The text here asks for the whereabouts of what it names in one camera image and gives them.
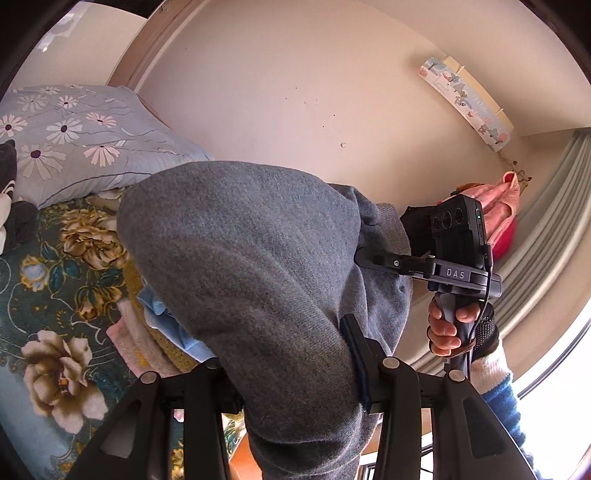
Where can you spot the light blue folded cloth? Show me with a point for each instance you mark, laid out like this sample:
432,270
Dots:
171,323

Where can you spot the pink folded cloth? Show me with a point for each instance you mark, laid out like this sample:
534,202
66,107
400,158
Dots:
134,341

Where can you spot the person's right hand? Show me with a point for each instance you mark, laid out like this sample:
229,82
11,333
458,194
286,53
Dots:
441,330

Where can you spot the teal floral blanket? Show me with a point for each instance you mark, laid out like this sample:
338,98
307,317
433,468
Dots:
46,286

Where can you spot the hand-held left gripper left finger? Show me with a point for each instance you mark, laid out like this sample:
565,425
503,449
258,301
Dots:
207,383

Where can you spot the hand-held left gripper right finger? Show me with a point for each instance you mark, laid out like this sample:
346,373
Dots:
364,350

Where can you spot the pink hanging cloth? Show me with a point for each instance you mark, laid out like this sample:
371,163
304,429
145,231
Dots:
501,203

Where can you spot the dark grey white fleece garment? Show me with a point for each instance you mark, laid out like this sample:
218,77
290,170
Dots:
9,161

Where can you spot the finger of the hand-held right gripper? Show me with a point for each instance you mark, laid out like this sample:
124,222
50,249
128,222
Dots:
392,264

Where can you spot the floral wall hanging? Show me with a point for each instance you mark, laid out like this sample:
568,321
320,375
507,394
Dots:
461,97

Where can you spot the grey knit sweater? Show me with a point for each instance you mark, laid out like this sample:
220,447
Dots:
254,254

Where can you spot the light blue floral duvet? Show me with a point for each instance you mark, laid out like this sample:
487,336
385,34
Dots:
115,152

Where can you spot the person's right forearm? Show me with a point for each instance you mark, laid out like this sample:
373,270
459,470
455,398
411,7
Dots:
498,397

